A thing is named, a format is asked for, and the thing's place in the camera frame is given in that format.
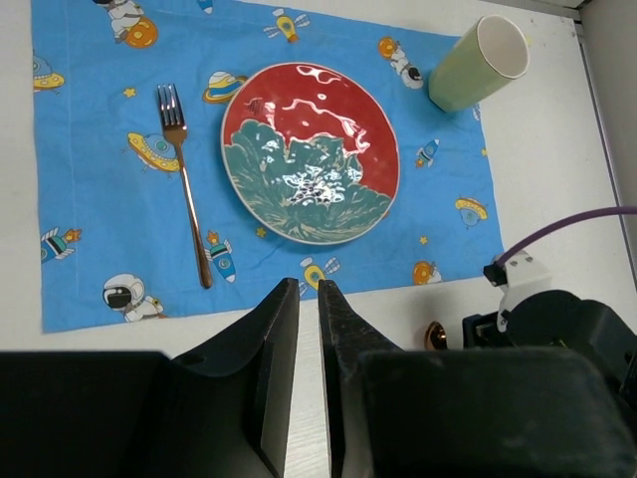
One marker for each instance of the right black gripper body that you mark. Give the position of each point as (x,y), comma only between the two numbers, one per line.
(557,318)

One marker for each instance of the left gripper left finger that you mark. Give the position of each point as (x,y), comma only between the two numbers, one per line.
(221,409)

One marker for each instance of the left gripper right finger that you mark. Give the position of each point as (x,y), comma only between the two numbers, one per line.
(515,412)

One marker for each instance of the rose gold spoon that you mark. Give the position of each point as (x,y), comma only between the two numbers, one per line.
(435,337)

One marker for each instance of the blue space print cloth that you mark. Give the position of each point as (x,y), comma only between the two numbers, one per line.
(116,242)

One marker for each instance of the red teal floral plate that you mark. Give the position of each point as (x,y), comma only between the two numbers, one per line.
(310,153)

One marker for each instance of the light green mug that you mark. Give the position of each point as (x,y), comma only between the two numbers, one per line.
(491,55)

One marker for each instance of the rose gold fork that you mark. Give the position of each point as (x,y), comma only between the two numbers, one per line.
(175,130)

